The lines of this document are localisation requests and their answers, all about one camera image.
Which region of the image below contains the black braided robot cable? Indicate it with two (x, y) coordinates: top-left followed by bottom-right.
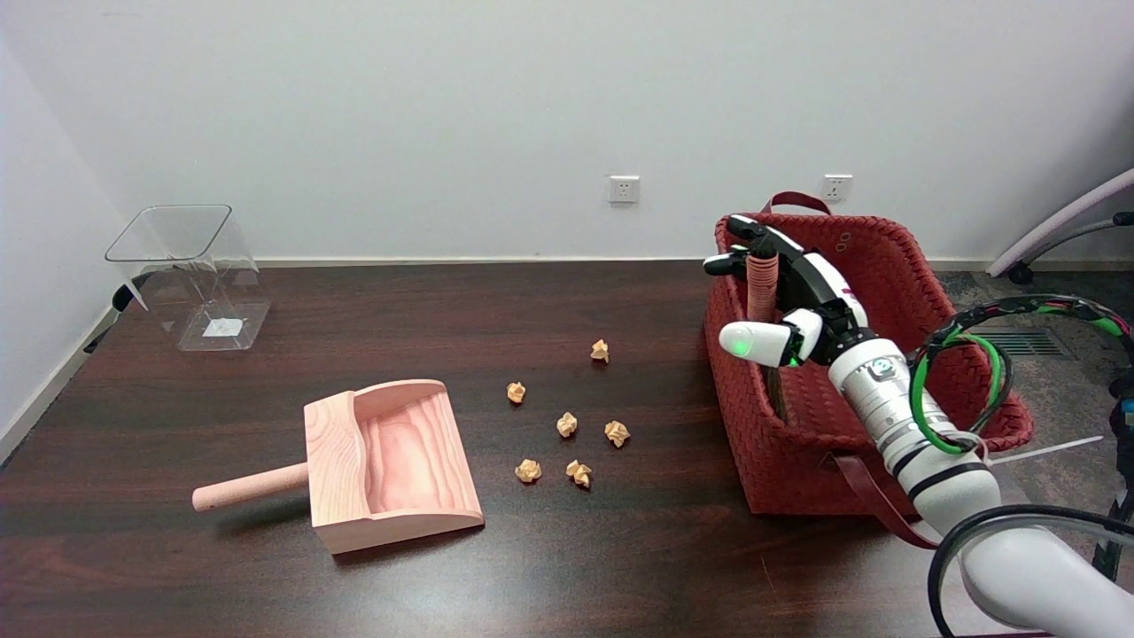
(921, 294), (1134, 382)

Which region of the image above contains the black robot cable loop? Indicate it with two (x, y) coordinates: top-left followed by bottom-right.
(927, 504), (1134, 638)

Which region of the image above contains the floor vent grille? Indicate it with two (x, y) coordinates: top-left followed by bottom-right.
(970, 326), (1048, 357)

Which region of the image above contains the red woven basket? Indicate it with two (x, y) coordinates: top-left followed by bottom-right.
(704, 191), (1035, 550)

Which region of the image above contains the pale office chair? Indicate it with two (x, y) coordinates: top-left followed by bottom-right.
(986, 168), (1134, 285)

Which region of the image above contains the wooden dustpan with handle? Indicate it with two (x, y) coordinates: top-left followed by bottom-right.
(192, 379), (485, 556)

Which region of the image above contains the clear plastic bin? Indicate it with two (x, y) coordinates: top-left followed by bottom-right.
(105, 205), (271, 353)

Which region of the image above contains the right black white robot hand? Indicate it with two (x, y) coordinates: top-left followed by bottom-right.
(704, 214), (878, 369)

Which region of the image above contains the small brown hand broom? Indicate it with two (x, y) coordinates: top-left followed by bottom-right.
(746, 251), (791, 424)

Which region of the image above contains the white strip on floor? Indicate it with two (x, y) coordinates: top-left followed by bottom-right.
(988, 435), (1106, 467)

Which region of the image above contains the green robot cable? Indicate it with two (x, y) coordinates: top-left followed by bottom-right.
(908, 331), (1012, 455)

